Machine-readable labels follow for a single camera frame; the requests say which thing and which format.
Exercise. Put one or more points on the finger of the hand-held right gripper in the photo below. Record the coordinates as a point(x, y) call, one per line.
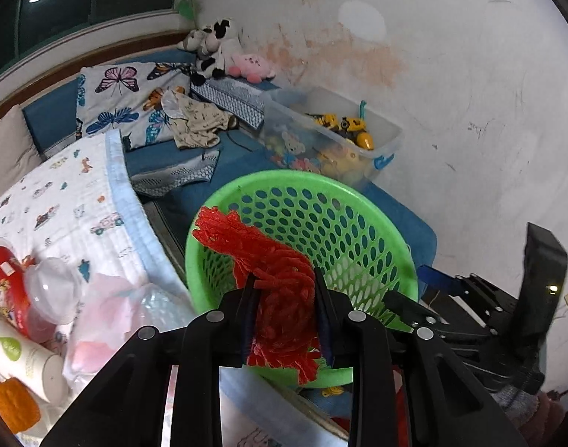
point(440, 280)
point(419, 312)

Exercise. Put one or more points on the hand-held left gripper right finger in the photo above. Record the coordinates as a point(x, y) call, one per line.
point(322, 326)

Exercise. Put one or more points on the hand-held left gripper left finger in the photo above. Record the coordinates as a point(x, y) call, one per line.
point(252, 321)

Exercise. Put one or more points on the red chenille cloth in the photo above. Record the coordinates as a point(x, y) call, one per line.
point(279, 288)

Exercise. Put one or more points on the green plastic basket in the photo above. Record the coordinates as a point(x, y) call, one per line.
point(284, 179)

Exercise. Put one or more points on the white bottle with green label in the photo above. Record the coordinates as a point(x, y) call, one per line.
point(27, 363)

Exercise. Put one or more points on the red cylindrical snack can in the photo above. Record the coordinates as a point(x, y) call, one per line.
point(0, 279)

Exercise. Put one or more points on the person's right forearm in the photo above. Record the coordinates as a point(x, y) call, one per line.
point(516, 405)

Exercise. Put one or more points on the pink plastic bag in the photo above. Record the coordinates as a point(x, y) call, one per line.
point(107, 316)

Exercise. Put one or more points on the clear plastic storage box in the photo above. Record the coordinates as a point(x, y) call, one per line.
point(386, 142)

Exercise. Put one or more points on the blue mattress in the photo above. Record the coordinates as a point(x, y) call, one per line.
point(237, 167)

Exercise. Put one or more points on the grey patterned folded cloth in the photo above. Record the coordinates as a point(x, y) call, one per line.
point(232, 98)
point(176, 174)

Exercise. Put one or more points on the yellow toy excavator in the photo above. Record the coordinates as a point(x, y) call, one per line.
point(326, 120)
point(358, 132)

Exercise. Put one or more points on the pile of colourful toys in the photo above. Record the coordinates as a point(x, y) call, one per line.
point(307, 153)

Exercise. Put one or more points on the beige child's garment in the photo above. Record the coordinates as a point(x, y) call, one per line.
point(195, 121)

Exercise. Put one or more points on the white printed blanket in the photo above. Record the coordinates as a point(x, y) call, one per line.
point(55, 195)

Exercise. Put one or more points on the orange plastic piece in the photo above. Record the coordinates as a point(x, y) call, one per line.
point(14, 405)

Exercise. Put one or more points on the pink plush toy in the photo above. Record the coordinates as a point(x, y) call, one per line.
point(251, 65)

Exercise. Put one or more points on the butterfly print pillow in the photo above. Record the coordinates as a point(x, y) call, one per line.
point(121, 98)

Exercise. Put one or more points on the black and white cow plush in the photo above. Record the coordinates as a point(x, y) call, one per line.
point(221, 51)

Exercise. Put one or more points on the grey plush toy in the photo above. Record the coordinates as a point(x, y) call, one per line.
point(193, 39)

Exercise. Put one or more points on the beige pillow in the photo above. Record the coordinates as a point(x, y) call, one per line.
point(9, 149)

